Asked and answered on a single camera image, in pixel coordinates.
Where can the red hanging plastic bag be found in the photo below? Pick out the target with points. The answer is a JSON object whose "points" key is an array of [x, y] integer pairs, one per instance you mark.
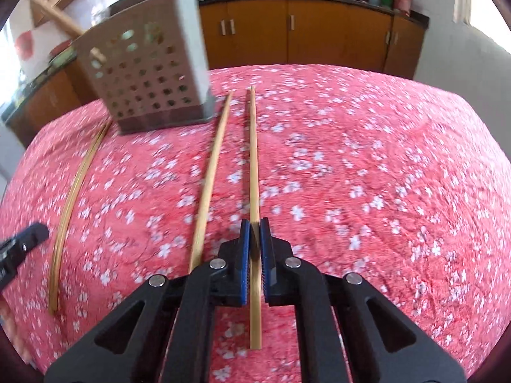
{"points": [[24, 44]]}

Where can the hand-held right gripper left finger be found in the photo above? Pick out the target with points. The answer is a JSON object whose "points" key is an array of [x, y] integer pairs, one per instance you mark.
{"points": [[244, 265]]}

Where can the red basin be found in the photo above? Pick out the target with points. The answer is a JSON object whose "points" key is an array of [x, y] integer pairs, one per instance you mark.
{"points": [[60, 48]]}

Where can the wooden base cabinet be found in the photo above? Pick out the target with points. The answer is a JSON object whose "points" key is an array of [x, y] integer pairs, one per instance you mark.
{"points": [[319, 36]]}

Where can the red floral tablecloth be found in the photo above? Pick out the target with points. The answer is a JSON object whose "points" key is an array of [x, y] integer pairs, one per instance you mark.
{"points": [[359, 207]]}

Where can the sliding window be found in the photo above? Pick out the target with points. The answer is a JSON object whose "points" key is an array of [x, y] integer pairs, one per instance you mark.
{"points": [[485, 4], [8, 60]]}

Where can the green perforated utensil holder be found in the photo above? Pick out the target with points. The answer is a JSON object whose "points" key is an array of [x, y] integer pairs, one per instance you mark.
{"points": [[187, 28]]}

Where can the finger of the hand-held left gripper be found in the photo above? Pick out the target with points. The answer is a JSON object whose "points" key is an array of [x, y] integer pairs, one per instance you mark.
{"points": [[28, 237]]}

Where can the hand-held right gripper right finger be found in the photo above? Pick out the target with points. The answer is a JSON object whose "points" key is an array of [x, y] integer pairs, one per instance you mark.
{"points": [[268, 265]]}

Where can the green basin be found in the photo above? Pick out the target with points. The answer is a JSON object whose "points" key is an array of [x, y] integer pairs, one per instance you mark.
{"points": [[64, 59]]}

